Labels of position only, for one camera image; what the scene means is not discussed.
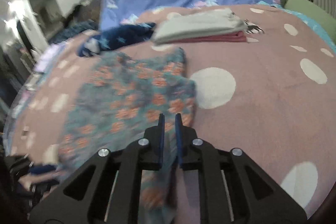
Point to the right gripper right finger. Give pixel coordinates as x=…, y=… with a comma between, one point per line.
x=232, y=187

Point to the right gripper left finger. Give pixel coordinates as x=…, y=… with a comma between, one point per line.
x=106, y=188

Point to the dark floral pillow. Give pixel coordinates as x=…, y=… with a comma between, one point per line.
x=83, y=11

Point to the dark teal fleece blanket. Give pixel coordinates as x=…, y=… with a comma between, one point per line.
x=72, y=31

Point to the pink spotted bedspread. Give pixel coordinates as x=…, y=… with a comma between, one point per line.
x=272, y=96

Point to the teal floral garment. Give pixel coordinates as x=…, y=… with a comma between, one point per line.
x=120, y=100

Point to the green pillow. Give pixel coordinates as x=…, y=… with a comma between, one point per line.
x=315, y=17

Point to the folded maroon garment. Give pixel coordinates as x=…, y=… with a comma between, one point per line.
x=235, y=37

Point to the navy star fleece garment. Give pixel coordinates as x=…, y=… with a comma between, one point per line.
x=115, y=38

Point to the folded grey garment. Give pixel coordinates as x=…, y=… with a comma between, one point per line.
x=199, y=24

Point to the folded lavender cloth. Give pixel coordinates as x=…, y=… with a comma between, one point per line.
x=48, y=56

